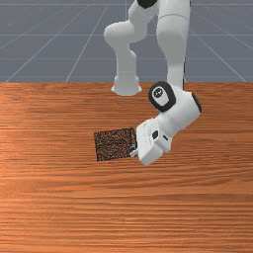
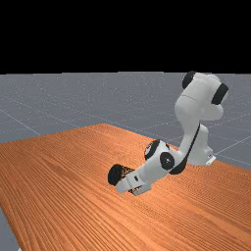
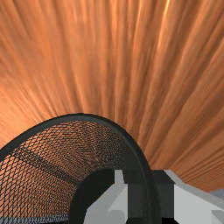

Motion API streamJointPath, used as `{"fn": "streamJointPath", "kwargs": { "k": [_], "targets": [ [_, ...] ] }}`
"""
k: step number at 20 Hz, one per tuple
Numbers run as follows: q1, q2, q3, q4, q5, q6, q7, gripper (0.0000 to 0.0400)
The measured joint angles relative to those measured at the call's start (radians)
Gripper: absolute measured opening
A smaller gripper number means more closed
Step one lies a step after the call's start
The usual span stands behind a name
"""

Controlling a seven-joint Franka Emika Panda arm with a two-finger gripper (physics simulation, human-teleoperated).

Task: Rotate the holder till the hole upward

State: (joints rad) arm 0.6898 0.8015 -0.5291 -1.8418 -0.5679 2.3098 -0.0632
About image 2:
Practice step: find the dark mesh basket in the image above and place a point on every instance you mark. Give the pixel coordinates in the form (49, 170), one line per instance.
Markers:
(115, 174)

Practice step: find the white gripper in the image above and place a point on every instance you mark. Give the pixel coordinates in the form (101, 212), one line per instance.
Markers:
(140, 178)

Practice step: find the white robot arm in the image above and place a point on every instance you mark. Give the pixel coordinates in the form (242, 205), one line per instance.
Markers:
(196, 101)

